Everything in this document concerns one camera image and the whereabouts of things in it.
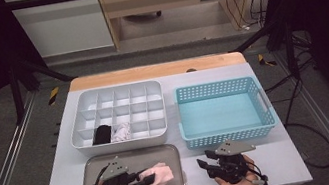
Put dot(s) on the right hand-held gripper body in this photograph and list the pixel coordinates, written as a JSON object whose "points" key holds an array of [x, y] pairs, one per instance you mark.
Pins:
{"points": [[231, 169]]}

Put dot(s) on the pink sock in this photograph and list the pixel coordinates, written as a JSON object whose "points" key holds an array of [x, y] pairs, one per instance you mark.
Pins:
{"points": [[158, 168], [163, 177]]}

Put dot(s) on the metal tray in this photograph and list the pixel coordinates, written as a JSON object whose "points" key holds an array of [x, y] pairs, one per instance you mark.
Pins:
{"points": [[149, 157]]}

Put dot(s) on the white divided organizer box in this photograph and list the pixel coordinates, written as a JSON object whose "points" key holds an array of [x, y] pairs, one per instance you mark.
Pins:
{"points": [[120, 145]]}

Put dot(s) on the blue perforated plastic basket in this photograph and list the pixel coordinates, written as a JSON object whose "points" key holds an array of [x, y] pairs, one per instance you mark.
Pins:
{"points": [[223, 113]]}

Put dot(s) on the white sock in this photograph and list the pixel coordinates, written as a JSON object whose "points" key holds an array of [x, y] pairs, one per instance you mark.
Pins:
{"points": [[125, 127], [120, 135]]}

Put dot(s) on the black sock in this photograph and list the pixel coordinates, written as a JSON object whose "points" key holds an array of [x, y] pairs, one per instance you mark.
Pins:
{"points": [[102, 136], [105, 129]]}

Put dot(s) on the yellow black floor tape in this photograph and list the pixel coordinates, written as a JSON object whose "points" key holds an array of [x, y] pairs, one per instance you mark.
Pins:
{"points": [[263, 60], [53, 96]]}

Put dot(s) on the white cabinet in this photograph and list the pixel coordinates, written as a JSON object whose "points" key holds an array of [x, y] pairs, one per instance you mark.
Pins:
{"points": [[64, 28]]}

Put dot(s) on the black diagonal frame strut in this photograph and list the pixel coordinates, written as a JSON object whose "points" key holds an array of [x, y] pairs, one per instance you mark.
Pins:
{"points": [[37, 71], [264, 32]]}

